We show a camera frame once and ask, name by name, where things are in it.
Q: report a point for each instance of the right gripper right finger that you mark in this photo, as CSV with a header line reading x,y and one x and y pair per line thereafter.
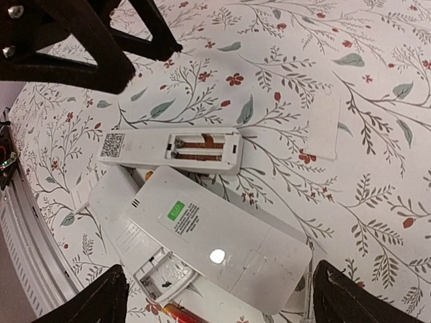
x,y
337,298

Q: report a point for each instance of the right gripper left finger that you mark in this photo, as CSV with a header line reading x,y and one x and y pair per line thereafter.
x,y
104,300

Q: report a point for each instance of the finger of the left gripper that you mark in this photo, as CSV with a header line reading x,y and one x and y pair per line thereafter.
x,y
163,44
28,27

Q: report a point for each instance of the red battery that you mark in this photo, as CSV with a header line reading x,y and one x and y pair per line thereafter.
x,y
181,314

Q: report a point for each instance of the white battery cover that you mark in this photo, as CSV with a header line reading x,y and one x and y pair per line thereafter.
x,y
80,193

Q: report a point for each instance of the long white remote control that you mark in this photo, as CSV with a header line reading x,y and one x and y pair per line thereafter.
x,y
208,150

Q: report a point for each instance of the white remote with buttons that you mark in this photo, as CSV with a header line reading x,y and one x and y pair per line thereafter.
x,y
255,257

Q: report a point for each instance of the orange AA battery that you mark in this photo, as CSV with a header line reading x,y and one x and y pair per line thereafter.
x,y
148,175

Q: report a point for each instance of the long remote battery cover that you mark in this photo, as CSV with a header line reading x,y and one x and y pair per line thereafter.
x,y
323,122

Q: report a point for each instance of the floral table mat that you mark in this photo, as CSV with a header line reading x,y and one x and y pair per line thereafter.
x,y
256,65

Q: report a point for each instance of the aluminium front rail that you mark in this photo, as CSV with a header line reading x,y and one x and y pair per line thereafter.
x,y
45,279

